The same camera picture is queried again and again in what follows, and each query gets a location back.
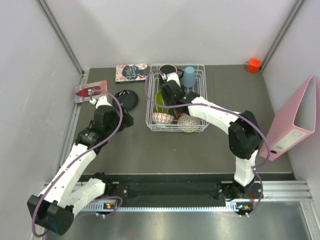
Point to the orange cube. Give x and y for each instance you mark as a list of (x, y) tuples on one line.
[(253, 65)]

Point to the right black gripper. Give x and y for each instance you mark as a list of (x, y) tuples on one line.
[(166, 101)]

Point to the red white patterned bowl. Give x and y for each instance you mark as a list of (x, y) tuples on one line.
[(160, 118)]

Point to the pink ring binder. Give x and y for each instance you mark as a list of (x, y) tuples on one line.
[(294, 122)]

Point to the green plate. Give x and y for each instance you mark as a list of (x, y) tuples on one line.
[(160, 101)]

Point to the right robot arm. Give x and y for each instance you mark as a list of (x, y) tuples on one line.
[(241, 128)]

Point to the light blue cup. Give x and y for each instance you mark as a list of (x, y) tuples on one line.
[(189, 77)]

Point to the beige mesh patterned bowl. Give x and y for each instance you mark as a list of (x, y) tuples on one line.
[(188, 124)]

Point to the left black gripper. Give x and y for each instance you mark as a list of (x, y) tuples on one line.
[(127, 120)]

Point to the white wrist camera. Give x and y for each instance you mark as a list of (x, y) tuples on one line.
[(172, 77), (101, 101)]

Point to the red floral plate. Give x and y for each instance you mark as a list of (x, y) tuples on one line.
[(178, 113)]

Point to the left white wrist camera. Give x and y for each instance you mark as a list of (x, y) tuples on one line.
[(101, 101)]

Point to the dark floral book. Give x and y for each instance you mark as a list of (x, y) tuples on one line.
[(130, 73)]

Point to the red cover booklet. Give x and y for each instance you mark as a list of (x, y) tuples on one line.
[(83, 92)]

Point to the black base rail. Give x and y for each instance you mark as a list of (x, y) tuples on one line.
[(176, 190)]

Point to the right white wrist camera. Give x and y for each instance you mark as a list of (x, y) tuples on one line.
[(172, 77)]

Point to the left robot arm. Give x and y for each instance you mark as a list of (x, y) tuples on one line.
[(56, 207)]

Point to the white wire dish rack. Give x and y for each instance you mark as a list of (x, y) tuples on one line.
[(153, 86)]

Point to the black plate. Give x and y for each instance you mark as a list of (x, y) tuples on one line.
[(128, 98)]

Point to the black skull mug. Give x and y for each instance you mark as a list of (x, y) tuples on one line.
[(170, 68)]

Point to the grey cable duct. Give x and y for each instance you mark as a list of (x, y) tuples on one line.
[(99, 207)]

